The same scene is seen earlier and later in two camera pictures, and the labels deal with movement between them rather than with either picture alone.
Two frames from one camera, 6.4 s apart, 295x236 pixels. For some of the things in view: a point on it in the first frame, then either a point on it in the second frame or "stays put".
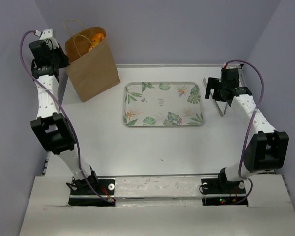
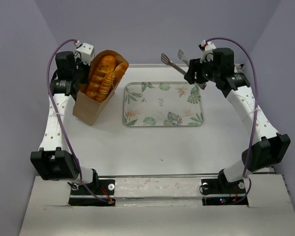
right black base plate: [219, 191] stays put
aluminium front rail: [67, 175] stays put
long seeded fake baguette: [96, 39] to [105, 66]
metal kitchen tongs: [215, 101] to [166, 60]
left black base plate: [87, 197] stays put
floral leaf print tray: [163, 104] stays put
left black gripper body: [56, 57] to [82, 73]
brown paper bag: [89, 72] to [87, 109]
